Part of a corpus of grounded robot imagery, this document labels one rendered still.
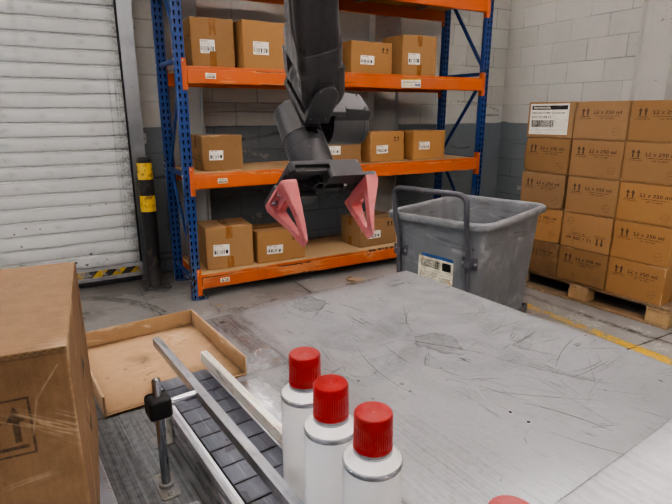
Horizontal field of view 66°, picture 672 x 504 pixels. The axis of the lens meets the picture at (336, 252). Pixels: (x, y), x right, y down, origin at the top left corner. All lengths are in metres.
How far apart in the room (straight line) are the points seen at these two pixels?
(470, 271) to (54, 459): 2.29
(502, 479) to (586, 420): 0.23
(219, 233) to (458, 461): 3.24
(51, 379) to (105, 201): 3.82
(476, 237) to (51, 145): 3.04
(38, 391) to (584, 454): 0.73
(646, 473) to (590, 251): 3.21
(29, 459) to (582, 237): 3.70
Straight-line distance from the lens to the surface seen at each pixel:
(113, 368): 1.13
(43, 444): 0.58
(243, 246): 3.96
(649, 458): 0.84
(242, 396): 0.81
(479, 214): 3.43
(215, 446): 0.77
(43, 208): 4.32
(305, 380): 0.54
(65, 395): 0.56
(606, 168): 3.84
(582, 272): 4.01
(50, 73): 4.27
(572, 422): 0.97
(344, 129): 0.73
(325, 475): 0.51
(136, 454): 0.88
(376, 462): 0.45
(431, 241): 2.74
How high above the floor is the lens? 1.32
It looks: 15 degrees down
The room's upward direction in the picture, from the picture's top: straight up
